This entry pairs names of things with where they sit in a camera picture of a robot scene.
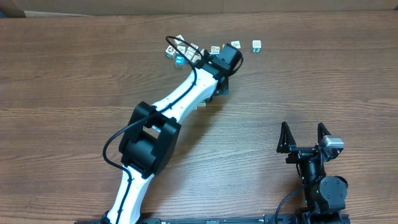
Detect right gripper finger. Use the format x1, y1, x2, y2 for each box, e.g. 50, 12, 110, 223
317, 123, 331, 145
277, 121, 297, 153

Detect white block green side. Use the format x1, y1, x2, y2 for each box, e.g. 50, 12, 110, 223
197, 100, 206, 107

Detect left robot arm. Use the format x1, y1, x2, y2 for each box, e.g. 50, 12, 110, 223
100, 44, 243, 223

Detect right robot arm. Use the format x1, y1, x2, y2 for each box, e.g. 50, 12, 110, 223
274, 121, 350, 223

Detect white block green letters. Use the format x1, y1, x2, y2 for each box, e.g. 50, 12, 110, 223
210, 46, 220, 55

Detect white block red bottom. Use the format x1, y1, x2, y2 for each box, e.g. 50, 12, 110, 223
231, 40, 241, 50

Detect white block tilted centre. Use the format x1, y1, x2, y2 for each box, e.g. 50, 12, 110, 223
192, 55, 201, 63

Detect white block teal side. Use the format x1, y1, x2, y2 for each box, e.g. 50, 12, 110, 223
184, 50, 195, 61

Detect white block green grid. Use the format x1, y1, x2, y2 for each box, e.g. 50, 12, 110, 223
188, 44, 199, 53

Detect white block teal far right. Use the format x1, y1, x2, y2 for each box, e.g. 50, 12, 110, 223
252, 40, 262, 53

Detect white block behind blue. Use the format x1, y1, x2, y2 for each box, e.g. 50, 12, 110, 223
177, 45, 186, 55

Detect block with red picture top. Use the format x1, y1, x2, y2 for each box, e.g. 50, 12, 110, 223
174, 35, 184, 45

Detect block red circle green side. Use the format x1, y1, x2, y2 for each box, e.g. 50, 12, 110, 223
165, 45, 177, 59

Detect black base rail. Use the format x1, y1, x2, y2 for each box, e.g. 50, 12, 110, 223
74, 215, 351, 224

